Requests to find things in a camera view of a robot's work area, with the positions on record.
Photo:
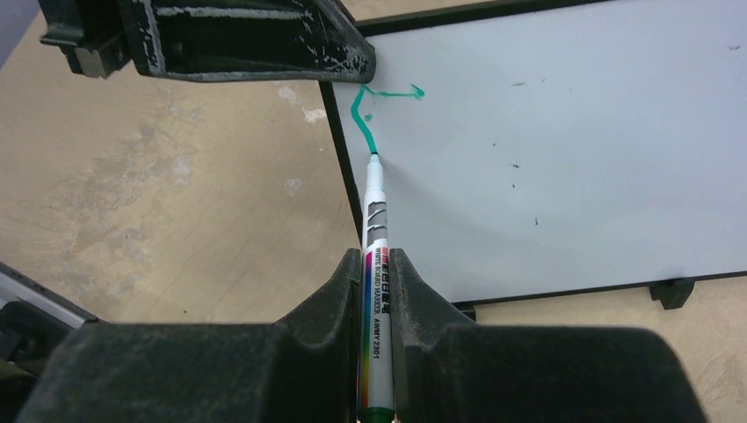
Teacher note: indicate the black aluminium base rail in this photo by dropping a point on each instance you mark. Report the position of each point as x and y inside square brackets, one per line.
[34, 319]

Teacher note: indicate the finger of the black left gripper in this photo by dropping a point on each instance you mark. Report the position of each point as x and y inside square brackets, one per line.
[211, 41]

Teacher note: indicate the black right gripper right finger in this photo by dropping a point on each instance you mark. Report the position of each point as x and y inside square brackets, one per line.
[448, 368]

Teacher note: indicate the white whiteboard black frame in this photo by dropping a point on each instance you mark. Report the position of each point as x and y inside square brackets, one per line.
[535, 148]

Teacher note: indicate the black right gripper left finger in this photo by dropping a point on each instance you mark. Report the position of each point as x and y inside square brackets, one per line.
[301, 368]

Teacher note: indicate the white green whiteboard marker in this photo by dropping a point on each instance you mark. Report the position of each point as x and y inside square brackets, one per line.
[376, 401]

